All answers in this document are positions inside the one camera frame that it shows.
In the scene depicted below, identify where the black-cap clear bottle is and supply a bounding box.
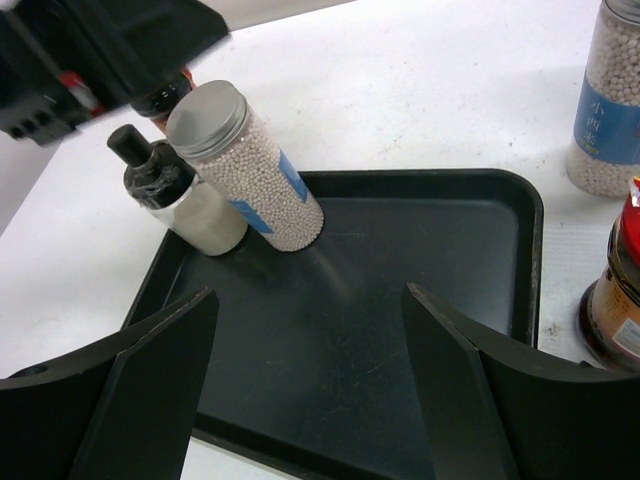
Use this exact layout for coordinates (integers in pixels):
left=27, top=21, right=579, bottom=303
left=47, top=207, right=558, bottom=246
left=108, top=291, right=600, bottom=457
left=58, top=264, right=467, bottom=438
left=106, top=124, right=248, bottom=256

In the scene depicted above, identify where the black rectangular tray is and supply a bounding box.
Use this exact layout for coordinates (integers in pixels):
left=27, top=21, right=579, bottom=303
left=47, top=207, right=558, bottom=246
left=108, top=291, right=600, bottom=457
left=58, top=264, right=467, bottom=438
left=127, top=169, right=543, bottom=479

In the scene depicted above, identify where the silver-lid bead jar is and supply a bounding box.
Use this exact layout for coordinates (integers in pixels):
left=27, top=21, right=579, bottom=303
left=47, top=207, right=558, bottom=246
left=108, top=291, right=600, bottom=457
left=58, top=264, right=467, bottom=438
left=566, top=0, right=639, bottom=198
left=165, top=80, right=324, bottom=252

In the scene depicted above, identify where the left red-lid chili sauce jar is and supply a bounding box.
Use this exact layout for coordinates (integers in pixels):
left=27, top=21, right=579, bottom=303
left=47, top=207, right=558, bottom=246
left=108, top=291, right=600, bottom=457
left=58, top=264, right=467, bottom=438
left=131, top=68, right=195, bottom=131

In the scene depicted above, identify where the right red-lid chili sauce jar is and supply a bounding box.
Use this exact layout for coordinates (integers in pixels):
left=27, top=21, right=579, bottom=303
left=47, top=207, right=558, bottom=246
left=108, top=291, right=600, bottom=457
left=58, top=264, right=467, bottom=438
left=577, top=177, right=639, bottom=373

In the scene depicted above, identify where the red-lid chili sauce jar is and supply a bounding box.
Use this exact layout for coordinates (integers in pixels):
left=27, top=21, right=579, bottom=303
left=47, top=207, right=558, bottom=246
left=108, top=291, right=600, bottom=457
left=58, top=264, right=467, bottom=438
left=577, top=177, right=639, bottom=373
left=131, top=68, right=195, bottom=131

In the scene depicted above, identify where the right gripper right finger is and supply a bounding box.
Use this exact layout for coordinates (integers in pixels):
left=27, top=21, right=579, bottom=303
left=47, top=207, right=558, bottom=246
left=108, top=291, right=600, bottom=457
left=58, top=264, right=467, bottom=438
left=401, top=283, right=639, bottom=479

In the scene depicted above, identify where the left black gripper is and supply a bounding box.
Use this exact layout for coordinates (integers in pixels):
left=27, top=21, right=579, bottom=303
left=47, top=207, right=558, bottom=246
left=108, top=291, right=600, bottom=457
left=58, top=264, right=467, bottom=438
left=1, top=0, right=230, bottom=146

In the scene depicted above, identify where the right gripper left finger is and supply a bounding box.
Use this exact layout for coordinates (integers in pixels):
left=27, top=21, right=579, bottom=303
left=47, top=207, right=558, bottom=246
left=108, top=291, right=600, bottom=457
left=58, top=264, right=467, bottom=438
left=1, top=289, right=219, bottom=479

